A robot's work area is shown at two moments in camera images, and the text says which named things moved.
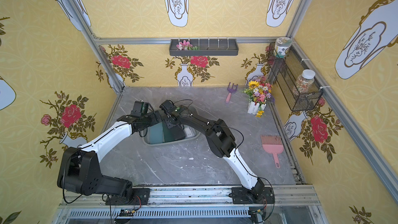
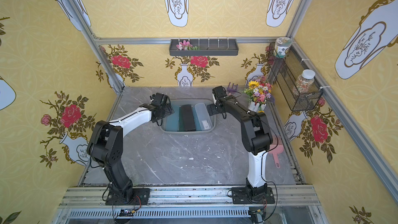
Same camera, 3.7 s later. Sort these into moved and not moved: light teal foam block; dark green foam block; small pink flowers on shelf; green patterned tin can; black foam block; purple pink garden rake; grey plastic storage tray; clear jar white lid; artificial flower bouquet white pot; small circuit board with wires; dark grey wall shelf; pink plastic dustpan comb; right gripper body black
Moved: black foam block; right gripper body black; grey plastic storage tray; dark green foam block; light teal foam block
Not moved: purple pink garden rake; artificial flower bouquet white pot; pink plastic dustpan comb; small pink flowers on shelf; small circuit board with wires; dark grey wall shelf; green patterned tin can; clear jar white lid
